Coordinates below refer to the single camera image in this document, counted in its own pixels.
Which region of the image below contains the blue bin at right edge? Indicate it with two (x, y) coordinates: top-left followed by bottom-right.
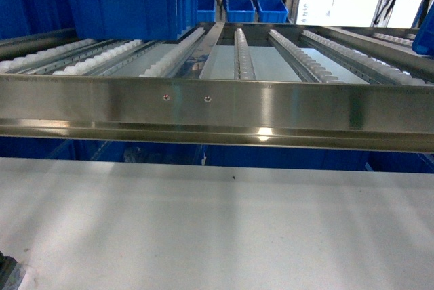
(412, 6), (434, 56)

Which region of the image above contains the blue bin under shelf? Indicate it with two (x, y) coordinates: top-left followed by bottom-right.
(1, 136), (206, 165)
(205, 145), (433, 174)

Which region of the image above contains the small blue background bin middle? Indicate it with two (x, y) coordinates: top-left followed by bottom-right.
(223, 0), (255, 23)

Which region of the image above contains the small blue background bin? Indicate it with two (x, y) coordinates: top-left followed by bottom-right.
(254, 0), (289, 24)
(197, 0), (216, 22)
(223, 0), (255, 23)

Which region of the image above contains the stainless steel roller shelf rack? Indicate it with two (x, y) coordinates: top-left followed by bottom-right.
(1, 27), (433, 152)

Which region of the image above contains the blue bin under shelf left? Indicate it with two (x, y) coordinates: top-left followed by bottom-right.
(1, 136), (206, 165)

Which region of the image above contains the small blue background bin right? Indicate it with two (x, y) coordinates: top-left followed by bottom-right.
(254, 0), (289, 24)

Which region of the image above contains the small blue background bin left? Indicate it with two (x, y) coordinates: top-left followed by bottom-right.
(197, 0), (216, 22)

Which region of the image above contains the large blue bin on rollers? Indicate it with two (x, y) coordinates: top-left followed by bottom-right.
(1, 0), (198, 40)

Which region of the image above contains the blue bin under shelf right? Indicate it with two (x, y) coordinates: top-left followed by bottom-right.
(205, 145), (433, 174)

